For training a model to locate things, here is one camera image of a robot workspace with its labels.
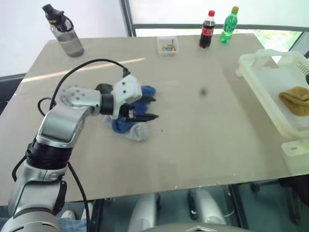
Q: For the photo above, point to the dark furniture behind table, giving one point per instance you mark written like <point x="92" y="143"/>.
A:
<point x="10" y="91"/>

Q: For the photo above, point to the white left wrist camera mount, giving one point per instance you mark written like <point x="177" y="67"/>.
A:
<point x="128" y="89"/>

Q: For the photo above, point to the silver left robot leg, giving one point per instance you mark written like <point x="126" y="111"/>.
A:
<point x="143" y="212"/>

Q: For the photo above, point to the blue sock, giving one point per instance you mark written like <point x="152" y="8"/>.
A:
<point x="120" y="126"/>

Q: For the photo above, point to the silver right robot leg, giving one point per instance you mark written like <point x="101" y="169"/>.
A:
<point x="207" y="207"/>

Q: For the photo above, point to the grey robot torso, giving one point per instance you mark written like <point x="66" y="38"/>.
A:
<point x="198" y="228"/>

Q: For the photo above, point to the silver robot leg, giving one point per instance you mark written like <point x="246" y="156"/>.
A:
<point x="207" y="207"/>
<point x="143" y="212"/>

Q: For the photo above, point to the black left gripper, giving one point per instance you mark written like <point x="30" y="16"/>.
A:
<point x="126" y="112"/>

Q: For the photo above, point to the light grey sock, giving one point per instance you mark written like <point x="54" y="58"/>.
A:
<point x="137" y="133"/>

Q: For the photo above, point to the white plastic basket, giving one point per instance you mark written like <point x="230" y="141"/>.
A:
<point x="265" y="79"/>

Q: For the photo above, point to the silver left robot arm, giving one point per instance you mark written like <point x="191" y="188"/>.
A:
<point x="55" y="125"/>

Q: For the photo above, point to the cola bottle red cap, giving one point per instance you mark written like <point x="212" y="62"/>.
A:
<point x="207" y="33"/>

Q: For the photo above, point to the white shoe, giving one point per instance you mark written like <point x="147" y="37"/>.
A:
<point x="84" y="210"/>
<point x="67" y="214"/>

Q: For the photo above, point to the clear plastic box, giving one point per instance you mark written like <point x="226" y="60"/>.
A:
<point x="159" y="52"/>

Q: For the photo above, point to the green soda bottle yellow cap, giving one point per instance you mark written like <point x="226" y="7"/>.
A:
<point x="227" y="29"/>

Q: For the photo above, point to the black table leg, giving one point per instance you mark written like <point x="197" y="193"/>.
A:
<point x="237" y="205"/>
<point x="97" y="215"/>

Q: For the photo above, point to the plain mustard yellow sock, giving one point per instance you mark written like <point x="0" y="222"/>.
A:
<point x="297" y="101"/>

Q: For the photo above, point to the grey water bottle black lid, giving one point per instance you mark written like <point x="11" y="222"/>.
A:
<point x="70" y="41"/>

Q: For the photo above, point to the white plastic tray piece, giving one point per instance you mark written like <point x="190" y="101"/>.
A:
<point x="297" y="152"/>

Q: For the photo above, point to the colourful small clips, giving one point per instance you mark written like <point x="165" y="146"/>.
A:
<point x="169" y="47"/>

